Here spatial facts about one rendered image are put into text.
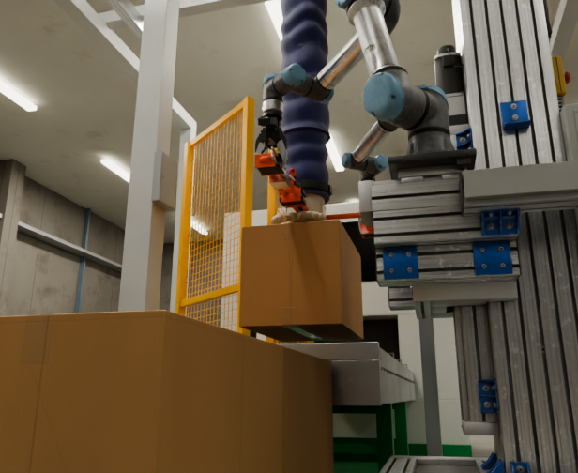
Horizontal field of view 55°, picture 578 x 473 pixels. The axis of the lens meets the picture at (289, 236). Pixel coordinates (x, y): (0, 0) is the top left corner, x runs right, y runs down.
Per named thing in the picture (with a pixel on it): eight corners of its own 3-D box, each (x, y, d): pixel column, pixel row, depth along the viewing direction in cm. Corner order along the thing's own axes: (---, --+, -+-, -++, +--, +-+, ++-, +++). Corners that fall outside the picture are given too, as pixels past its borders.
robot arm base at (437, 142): (458, 175, 159) (455, 144, 162) (461, 154, 145) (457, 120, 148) (404, 180, 163) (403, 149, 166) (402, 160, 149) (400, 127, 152)
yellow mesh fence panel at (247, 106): (159, 472, 325) (178, 144, 383) (174, 471, 331) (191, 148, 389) (236, 492, 258) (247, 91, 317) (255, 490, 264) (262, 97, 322)
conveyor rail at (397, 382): (408, 400, 403) (406, 373, 408) (416, 400, 401) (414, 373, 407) (367, 404, 188) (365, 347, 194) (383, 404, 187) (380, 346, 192)
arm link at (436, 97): (460, 133, 156) (455, 91, 159) (428, 120, 148) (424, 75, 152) (426, 148, 165) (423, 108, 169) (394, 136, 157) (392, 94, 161)
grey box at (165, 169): (167, 212, 326) (170, 164, 334) (175, 211, 325) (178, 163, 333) (150, 201, 308) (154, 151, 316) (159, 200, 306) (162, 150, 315)
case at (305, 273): (281, 341, 268) (281, 261, 279) (363, 339, 258) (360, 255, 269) (238, 327, 212) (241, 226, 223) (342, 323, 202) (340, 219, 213)
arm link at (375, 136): (393, 112, 224) (341, 174, 265) (417, 116, 228) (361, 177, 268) (389, 89, 229) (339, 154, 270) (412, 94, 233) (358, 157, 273)
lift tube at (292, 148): (288, 208, 266) (288, 23, 295) (333, 205, 261) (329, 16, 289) (275, 193, 246) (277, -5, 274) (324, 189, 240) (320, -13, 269)
